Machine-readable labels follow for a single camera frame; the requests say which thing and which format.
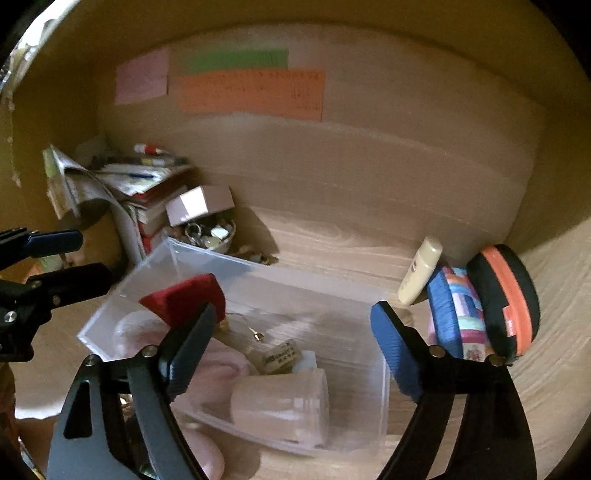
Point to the blue patterned pouch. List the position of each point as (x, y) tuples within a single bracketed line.
[(458, 323)]

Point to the white plastic cup container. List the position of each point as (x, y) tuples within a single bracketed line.
[(288, 407)]

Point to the black orange round case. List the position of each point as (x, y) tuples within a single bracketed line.
[(509, 300)]

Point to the pink sticky note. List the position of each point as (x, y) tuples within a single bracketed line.
[(142, 78)]

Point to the bowl of trinkets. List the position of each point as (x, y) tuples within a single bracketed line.
[(216, 237)]

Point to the orange sticky note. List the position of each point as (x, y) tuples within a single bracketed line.
[(287, 93)]

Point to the white paper sheet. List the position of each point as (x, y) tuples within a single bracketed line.
[(80, 201)]

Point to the small wooden stamp block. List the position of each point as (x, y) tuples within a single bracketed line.
[(277, 359)]

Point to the stack of books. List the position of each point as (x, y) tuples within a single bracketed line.
[(143, 182)]

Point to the pink fuzzy cloth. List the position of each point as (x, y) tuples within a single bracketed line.
[(210, 388)]

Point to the green sticky note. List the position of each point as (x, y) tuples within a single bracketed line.
[(237, 60)]

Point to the clear plastic storage bin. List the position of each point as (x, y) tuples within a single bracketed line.
[(269, 305)]

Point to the small white pink box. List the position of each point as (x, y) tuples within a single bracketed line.
[(199, 202)]

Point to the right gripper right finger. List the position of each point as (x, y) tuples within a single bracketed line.
[(494, 439)]

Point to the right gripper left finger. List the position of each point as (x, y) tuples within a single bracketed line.
[(90, 440)]

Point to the cream lotion tube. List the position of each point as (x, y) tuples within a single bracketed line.
[(420, 271)]

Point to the red velvet pouch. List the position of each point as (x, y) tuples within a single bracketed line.
[(178, 304)]

